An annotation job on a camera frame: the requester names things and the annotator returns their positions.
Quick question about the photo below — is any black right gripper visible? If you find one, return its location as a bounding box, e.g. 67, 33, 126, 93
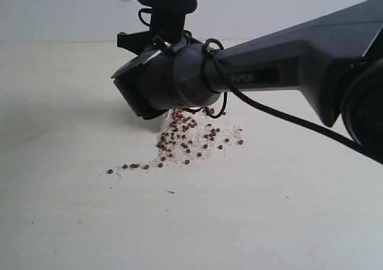
111, 31, 180, 119

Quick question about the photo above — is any wooden paint brush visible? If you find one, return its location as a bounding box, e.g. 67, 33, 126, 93
153, 110, 171, 133

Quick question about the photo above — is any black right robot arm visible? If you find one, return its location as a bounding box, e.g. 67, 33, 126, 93
112, 0, 382, 162

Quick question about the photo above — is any pile of rice and pellets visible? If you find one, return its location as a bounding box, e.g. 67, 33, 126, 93
105, 109, 244, 178

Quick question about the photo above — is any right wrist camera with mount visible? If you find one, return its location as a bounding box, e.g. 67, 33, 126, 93
136, 0, 197, 43

